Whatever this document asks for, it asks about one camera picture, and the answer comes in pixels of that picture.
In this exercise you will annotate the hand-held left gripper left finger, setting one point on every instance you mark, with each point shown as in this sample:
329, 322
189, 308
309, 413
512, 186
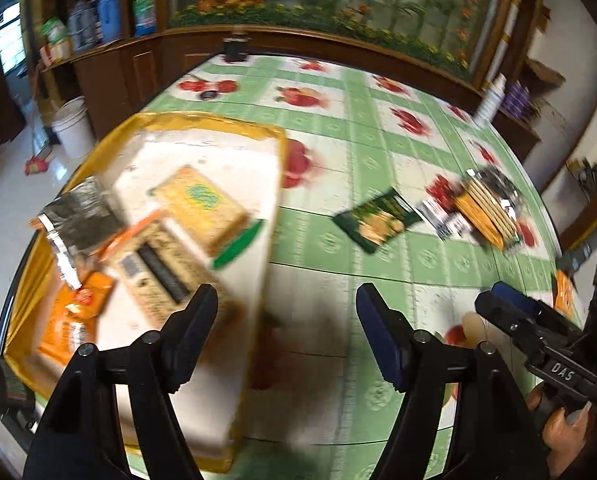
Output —
198, 327

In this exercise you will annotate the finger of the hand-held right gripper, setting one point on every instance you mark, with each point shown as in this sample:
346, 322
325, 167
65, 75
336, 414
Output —
513, 294
498, 312

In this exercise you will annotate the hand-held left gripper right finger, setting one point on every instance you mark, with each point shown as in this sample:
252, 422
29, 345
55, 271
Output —
378, 335

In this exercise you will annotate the white blue candy packet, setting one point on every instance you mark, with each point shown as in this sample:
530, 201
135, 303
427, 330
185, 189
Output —
443, 220

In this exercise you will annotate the yellow rimmed tray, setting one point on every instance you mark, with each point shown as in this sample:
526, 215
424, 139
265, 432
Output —
188, 152

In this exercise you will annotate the person's right hand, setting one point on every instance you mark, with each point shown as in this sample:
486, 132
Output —
560, 440

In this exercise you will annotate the orange snack packet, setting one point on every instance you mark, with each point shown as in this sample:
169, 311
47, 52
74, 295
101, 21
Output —
488, 215
563, 292

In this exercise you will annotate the clear cracker packet black text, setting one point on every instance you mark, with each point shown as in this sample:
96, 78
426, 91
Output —
148, 265

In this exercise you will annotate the green snack packet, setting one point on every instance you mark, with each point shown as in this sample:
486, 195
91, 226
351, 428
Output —
378, 217

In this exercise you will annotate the orange packet round logo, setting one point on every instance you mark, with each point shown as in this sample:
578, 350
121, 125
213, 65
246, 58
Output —
73, 320

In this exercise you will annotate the cracker packet green end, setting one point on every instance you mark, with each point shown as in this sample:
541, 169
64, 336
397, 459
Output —
198, 200

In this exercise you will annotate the dark silver snack packet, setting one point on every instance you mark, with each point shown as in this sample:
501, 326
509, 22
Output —
83, 215

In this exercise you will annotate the white spray bottle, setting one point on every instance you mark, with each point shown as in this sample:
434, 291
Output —
489, 102

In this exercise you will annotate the purple bottles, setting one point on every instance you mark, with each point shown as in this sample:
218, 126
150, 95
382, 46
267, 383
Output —
515, 100

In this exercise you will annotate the green fruit-print tablecloth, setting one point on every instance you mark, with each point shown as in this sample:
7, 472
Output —
358, 135

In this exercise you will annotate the red broom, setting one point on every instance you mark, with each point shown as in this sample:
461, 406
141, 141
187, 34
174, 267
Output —
36, 166

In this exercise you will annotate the white plastic bucket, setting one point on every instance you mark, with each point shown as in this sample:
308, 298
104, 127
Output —
73, 127

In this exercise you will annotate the brown wooden cabinet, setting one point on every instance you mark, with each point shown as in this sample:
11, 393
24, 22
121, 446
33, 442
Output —
108, 85

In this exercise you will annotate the small black jar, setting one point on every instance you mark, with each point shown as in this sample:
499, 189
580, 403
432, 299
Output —
235, 47

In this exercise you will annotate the orange white box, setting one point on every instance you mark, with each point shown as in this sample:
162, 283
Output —
57, 52

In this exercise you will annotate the blue thermos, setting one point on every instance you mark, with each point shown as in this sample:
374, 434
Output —
109, 17

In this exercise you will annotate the grey thermos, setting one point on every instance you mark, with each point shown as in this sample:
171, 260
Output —
83, 25

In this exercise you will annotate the green white bag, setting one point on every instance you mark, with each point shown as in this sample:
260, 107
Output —
56, 30

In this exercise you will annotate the flower painted glass panel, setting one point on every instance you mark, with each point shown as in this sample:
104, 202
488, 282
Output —
338, 0

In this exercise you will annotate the window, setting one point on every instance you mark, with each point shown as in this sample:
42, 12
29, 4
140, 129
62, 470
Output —
11, 35

